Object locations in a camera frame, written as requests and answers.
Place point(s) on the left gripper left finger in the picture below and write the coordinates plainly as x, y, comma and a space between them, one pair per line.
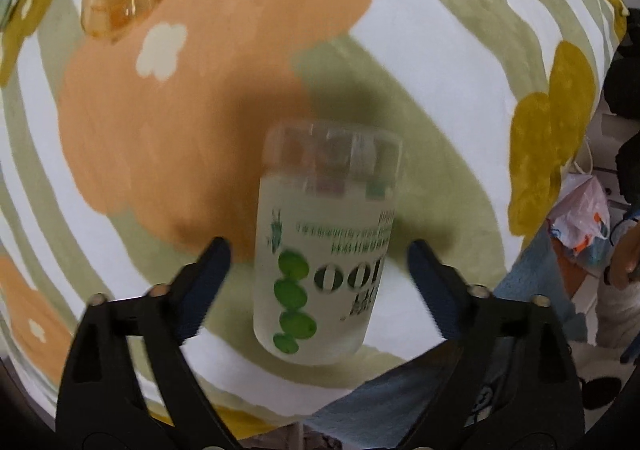
100, 401

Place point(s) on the frosted cup green dots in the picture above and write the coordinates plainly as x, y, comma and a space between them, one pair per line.
325, 216

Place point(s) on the striped floral blanket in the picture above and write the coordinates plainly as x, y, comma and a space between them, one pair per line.
127, 145

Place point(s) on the plastic bag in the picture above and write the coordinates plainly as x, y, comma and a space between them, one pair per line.
580, 220

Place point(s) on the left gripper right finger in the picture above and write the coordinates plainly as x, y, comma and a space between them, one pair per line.
513, 383

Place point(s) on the light blue sheet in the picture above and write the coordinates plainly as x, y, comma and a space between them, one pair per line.
380, 412

